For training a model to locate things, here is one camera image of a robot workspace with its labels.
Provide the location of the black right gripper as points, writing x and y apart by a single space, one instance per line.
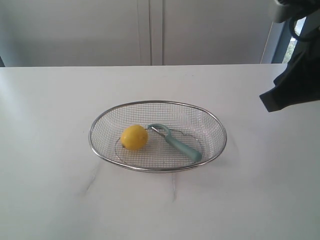
300 82

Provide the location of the teal handled peeler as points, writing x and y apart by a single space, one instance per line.
186 150

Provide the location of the yellow lemon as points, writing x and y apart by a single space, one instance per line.
134 137

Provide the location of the oval steel mesh basket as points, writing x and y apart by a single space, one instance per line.
192 125

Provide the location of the white cabinet doors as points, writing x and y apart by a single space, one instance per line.
47 33

